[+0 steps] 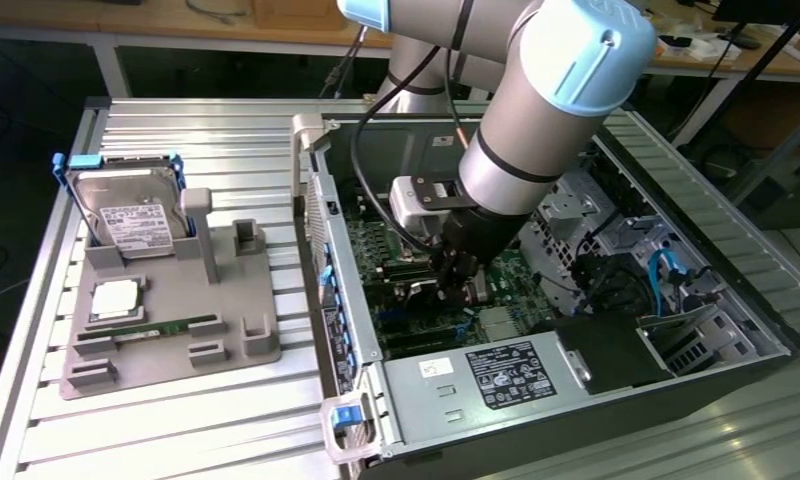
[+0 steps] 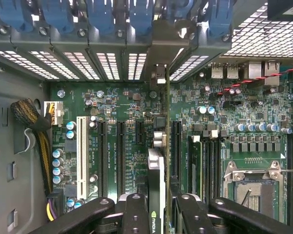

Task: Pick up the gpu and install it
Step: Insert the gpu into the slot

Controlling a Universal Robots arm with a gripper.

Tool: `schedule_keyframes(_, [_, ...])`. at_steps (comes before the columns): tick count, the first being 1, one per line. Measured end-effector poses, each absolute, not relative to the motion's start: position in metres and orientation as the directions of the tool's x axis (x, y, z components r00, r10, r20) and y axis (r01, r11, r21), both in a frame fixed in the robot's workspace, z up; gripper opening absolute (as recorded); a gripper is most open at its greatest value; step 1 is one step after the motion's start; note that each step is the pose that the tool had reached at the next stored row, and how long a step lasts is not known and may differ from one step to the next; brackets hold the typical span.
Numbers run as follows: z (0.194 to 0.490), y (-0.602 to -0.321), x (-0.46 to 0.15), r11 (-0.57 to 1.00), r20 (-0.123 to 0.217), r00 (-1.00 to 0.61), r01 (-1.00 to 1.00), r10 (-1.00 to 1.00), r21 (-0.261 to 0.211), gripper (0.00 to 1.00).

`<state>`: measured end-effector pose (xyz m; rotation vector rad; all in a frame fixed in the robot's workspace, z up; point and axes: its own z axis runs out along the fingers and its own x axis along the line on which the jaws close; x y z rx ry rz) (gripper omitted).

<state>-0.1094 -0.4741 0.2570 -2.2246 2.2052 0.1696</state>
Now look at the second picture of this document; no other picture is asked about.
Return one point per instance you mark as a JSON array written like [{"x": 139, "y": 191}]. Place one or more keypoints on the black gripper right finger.
[{"x": 190, "y": 214}]

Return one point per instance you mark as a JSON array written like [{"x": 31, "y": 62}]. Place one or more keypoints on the white power connector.
[{"x": 57, "y": 113}]

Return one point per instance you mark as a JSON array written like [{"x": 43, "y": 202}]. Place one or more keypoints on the black RAM slot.
[
  {"x": 216, "y": 170},
  {"x": 206, "y": 170}
]

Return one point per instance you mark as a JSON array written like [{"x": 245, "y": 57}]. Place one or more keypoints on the green motherboard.
[{"x": 112, "y": 102}]

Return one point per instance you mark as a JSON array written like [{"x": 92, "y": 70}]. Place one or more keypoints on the blue slot retention latch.
[
  {"x": 219, "y": 17},
  {"x": 141, "y": 14},
  {"x": 101, "y": 14},
  {"x": 56, "y": 14},
  {"x": 13, "y": 14}
]

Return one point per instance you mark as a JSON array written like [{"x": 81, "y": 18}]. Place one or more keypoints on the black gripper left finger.
[{"x": 134, "y": 214}]

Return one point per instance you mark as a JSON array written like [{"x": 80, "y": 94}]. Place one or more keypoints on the short black expansion slot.
[{"x": 140, "y": 132}]

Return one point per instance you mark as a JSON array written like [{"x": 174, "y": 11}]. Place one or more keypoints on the CPU socket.
[{"x": 254, "y": 195}]

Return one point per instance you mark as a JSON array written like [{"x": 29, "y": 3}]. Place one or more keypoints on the white expansion slot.
[{"x": 83, "y": 158}]

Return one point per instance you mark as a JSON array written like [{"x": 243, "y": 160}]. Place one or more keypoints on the perforated slot cover plate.
[
  {"x": 188, "y": 67},
  {"x": 24, "y": 64},
  {"x": 81, "y": 65},
  {"x": 136, "y": 65},
  {"x": 53, "y": 64},
  {"x": 108, "y": 65}
]

